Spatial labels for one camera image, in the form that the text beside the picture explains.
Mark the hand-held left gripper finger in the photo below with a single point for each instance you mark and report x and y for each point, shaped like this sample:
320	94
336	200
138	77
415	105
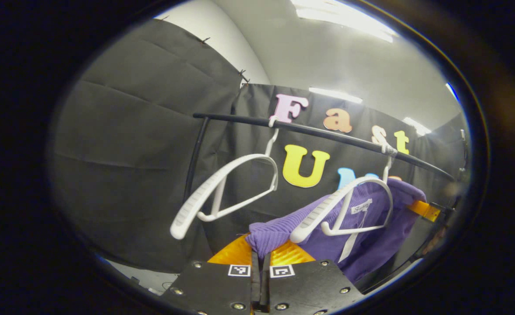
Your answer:
265	284
255	284

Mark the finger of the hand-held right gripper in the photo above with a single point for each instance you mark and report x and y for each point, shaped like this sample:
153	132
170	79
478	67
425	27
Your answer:
424	211

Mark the purple knit cardigan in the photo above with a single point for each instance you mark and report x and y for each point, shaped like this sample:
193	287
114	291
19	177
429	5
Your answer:
371	245

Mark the white plastic clothes hanger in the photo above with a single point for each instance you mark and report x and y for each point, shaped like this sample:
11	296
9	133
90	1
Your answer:
314	218
196	205

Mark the black metal clothes rack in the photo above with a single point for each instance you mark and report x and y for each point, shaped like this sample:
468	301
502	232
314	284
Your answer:
327	133

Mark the dark metal stand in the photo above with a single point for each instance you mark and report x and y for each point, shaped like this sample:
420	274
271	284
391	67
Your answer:
463	148

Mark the black backdrop cloth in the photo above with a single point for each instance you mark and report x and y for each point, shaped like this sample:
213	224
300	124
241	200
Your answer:
130	153

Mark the large ceiling light panel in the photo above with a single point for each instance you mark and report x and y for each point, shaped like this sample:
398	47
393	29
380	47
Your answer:
345	17

